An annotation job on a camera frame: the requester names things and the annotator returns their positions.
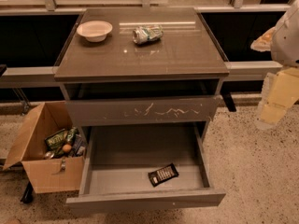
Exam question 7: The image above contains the open cardboard box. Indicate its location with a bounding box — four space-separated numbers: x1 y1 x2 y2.
4 102 84 193

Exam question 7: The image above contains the green can in box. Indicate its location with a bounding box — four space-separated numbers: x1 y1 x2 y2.
65 127 78 145

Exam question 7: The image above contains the white paper bowl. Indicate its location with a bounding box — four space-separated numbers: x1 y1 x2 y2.
77 21 113 42

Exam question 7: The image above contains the crushed green soda can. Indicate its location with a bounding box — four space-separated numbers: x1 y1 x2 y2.
132 25 164 45

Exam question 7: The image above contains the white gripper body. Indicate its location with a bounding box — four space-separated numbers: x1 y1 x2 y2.
254 73 275 130

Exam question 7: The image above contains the green snack bag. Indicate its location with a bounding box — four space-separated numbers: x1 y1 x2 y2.
45 129 67 150

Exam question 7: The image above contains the grey metal rail ledge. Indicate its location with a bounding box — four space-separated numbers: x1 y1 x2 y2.
0 61 282 89

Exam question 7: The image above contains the open grey middle drawer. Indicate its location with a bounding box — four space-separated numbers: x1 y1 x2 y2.
65 121 227 217

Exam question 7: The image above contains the closed scratched grey top drawer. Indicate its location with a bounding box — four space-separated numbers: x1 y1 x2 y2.
65 96 220 126

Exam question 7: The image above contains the black rxbar chocolate bar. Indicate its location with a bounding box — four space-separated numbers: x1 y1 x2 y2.
148 163 179 187

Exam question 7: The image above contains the black table leg foot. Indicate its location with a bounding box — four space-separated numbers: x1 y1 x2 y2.
21 183 34 203

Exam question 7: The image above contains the blue snack packet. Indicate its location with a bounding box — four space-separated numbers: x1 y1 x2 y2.
70 134 86 157

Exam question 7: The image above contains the orange round fruit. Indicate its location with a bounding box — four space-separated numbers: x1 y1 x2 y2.
63 144 72 153

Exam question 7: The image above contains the grey drawer cabinet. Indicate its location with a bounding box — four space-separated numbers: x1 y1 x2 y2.
53 7 231 217

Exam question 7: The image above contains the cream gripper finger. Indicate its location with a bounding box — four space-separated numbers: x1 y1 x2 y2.
262 67 299 124
250 27 276 52

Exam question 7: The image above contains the silver can in box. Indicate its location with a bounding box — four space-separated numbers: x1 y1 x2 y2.
44 151 55 160

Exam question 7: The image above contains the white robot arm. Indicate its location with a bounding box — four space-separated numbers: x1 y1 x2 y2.
250 0 299 130

